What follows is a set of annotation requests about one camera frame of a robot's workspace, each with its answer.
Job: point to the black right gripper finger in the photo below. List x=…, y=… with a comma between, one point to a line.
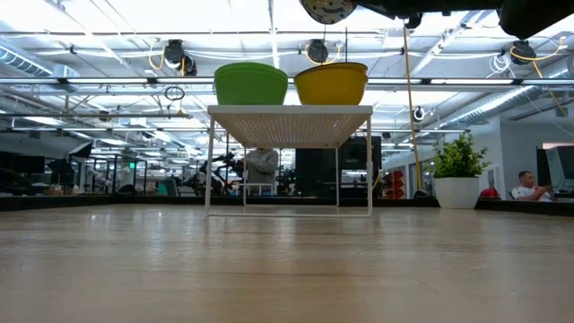
x=381, y=6

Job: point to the dark display screen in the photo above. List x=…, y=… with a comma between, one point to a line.
x=560, y=166

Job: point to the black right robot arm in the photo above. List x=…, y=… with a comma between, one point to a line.
x=538, y=18

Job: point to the stacked red bins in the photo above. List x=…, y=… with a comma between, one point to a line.
x=397, y=184

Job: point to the green plant in white pot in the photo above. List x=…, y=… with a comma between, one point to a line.
x=456, y=193

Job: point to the person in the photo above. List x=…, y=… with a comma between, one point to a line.
x=262, y=166
x=527, y=193

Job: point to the red chair back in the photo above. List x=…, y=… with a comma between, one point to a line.
x=489, y=194

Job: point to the black cabinet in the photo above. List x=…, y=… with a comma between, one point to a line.
x=318, y=170

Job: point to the black framed robot cell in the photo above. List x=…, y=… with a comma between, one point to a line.
x=114, y=175

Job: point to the white perforated shelf riser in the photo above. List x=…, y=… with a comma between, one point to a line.
x=291, y=128

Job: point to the silver spiral air duct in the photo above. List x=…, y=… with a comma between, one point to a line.
x=493, y=105
x=27, y=63

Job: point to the black background robot arm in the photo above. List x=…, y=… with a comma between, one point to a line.
x=220, y=172

